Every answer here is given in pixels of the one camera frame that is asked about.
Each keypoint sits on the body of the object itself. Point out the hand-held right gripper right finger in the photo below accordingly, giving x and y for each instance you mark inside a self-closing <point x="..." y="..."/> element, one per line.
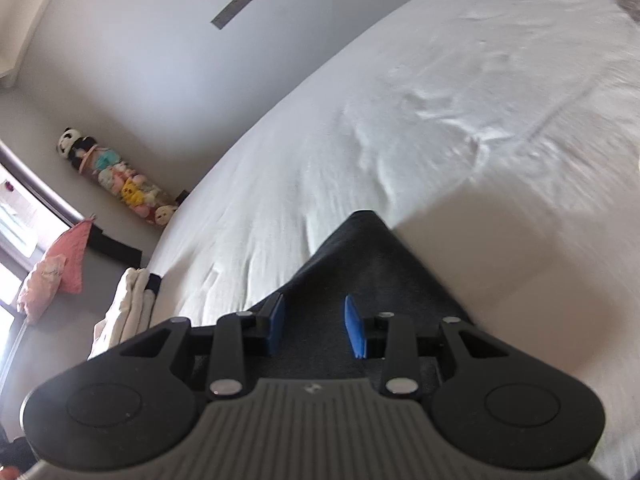
<point x="355" y="327"/>

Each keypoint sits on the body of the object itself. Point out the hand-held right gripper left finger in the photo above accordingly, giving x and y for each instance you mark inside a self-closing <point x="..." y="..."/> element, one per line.
<point x="275" y="322"/>

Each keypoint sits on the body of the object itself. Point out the black jeans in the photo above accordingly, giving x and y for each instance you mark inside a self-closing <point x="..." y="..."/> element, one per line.
<point x="365" y="260"/>

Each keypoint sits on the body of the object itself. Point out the pile of cream clothes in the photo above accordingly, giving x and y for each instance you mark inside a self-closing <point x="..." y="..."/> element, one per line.
<point x="130" y="305"/>

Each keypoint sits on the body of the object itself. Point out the black hanging cloth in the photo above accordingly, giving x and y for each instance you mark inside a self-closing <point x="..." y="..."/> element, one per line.
<point x="112" y="247"/>

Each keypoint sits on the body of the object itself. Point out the clear tube of plush toys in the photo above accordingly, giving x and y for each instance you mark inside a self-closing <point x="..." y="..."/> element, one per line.
<point x="130" y="190"/>

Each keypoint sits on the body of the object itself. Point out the pink towel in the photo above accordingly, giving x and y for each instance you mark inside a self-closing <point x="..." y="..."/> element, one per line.
<point x="75" y="255"/>

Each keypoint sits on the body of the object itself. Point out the bed with white sheet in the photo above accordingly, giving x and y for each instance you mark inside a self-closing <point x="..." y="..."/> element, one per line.
<point x="400" y="110"/>

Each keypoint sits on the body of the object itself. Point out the light pink garment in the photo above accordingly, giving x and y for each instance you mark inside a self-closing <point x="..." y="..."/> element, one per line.
<point x="42" y="285"/>

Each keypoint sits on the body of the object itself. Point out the panda plush toy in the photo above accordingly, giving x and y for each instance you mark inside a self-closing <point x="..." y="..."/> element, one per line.
<point x="70" y="142"/>

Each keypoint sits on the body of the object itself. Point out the long grey wall panel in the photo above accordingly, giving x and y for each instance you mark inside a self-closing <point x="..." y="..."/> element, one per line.
<point x="240" y="1"/>

